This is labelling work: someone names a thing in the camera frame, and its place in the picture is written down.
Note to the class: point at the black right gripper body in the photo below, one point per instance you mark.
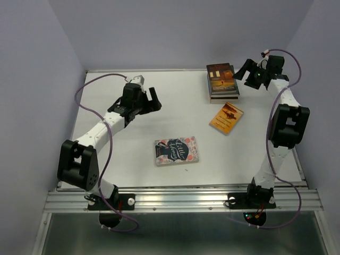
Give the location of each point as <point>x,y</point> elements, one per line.
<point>255,76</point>

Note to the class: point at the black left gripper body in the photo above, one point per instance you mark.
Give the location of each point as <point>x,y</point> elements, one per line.
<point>143,106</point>

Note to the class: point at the Nineteen Eighty Four blue book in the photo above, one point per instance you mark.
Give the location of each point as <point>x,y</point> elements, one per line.
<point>236,91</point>

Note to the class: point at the Tale of Two Cities book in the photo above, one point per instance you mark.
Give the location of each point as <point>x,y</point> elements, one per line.
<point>223,100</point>

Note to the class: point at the Little Women floral book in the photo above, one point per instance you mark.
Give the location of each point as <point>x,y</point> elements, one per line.
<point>176,151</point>

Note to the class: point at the Huckleberry Finn orange book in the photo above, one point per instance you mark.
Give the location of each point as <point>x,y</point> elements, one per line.
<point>226,118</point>

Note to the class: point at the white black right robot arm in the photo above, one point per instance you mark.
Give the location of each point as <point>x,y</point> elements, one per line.
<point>285,129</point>

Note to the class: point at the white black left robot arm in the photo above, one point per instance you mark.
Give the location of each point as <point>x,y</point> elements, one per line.
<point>78,160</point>

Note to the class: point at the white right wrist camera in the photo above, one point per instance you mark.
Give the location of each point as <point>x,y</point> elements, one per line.
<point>265,56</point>

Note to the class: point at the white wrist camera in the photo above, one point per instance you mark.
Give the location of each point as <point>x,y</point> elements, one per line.
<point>139,80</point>
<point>265,56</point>

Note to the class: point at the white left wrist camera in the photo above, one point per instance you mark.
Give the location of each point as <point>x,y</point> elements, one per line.
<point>139,80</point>

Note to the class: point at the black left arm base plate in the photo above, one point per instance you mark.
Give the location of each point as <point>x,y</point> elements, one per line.
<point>124,202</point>

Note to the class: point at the aluminium front rail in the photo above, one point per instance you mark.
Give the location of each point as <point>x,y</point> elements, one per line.
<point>189,200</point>

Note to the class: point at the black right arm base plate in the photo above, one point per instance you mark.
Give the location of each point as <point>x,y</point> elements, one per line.
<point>254,210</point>

